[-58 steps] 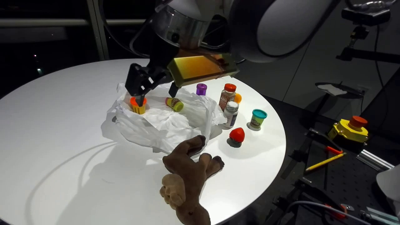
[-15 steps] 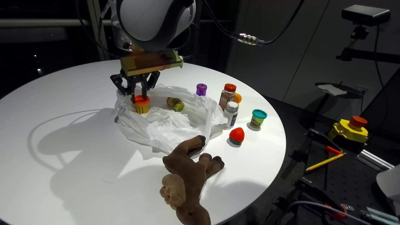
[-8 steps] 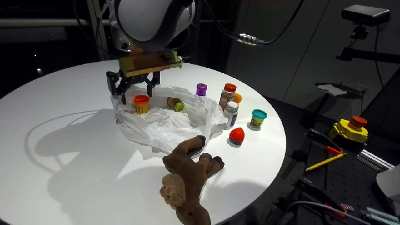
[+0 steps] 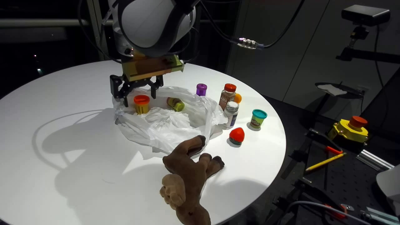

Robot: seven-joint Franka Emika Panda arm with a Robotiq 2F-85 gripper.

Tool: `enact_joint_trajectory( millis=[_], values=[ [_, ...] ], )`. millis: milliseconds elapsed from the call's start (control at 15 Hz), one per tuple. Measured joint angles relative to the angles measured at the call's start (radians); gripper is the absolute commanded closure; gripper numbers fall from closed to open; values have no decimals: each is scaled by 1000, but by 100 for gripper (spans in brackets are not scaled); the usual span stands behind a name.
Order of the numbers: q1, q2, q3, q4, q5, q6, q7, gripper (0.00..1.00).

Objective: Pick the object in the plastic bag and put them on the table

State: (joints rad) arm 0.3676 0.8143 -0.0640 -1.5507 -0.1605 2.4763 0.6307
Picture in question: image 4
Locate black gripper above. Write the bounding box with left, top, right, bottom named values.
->
left=110, top=75, right=163, bottom=106

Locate yellow-green play-doh can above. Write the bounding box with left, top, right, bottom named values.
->
left=166, top=97, right=185, bottom=111

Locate purple toy cup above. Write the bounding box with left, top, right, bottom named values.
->
left=196, top=83, right=207, bottom=96

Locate spice jar orange lid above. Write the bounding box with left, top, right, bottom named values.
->
left=218, top=82, right=236, bottom=108

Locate white lid pill bottle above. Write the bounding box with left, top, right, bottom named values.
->
left=225, top=101, right=238, bottom=127

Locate yellow cup orange lid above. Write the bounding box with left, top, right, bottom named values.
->
left=233, top=93, right=242, bottom=103

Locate small red toy cup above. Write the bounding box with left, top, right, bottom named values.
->
left=228, top=127, right=245, bottom=145

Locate brown plush toy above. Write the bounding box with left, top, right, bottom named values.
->
left=160, top=135, right=225, bottom=225

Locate teal lid play-doh can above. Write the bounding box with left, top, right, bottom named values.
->
left=250, top=108, right=267, bottom=128

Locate orange lid play-doh can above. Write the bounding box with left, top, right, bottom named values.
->
left=133, top=95, right=150, bottom=113

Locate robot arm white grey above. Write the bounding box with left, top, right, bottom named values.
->
left=107, top=0, right=198, bottom=106

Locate white plastic bag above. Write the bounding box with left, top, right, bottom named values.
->
left=112, top=86, right=226, bottom=153

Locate yellow emergency stop button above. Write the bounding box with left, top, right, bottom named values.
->
left=327, top=115, right=368, bottom=143

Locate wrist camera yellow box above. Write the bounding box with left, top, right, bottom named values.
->
left=121, top=55, right=183, bottom=82

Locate grey window frame post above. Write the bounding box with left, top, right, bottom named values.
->
left=86, top=0, right=107, bottom=60

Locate grey horizontal rail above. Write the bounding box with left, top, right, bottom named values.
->
left=0, top=18, right=90, bottom=27

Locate black camera on mount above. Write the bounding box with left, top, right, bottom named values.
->
left=341, top=5, right=390, bottom=26

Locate grey cable on floor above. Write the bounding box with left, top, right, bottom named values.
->
left=286, top=200, right=372, bottom=225

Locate aluminium rail piece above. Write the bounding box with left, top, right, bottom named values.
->
left=357, top=150, right=393, bottom=170

